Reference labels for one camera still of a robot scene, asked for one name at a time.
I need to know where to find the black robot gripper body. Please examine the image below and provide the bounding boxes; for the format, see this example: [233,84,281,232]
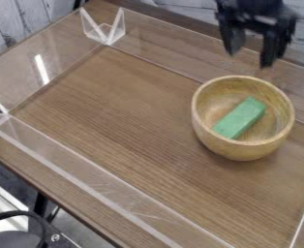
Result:
[215,0,297,36]

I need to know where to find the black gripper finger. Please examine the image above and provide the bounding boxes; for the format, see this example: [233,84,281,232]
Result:
[260,30,292,68]
[220,25,245,56]

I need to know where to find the green rectangular block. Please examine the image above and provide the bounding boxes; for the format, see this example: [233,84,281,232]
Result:
[212,97,267,140]

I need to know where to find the brown wooden bowl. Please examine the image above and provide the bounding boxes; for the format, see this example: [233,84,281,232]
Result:
[192,76,295,161]

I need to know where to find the clear acrylic tray walls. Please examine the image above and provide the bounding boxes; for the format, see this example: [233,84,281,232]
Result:
[0,0,304,248]

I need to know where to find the black table leg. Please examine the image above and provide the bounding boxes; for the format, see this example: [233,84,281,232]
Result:
[33,193,48,217]

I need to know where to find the black office chair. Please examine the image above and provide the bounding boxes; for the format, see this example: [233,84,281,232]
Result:
[0,210,81,248]

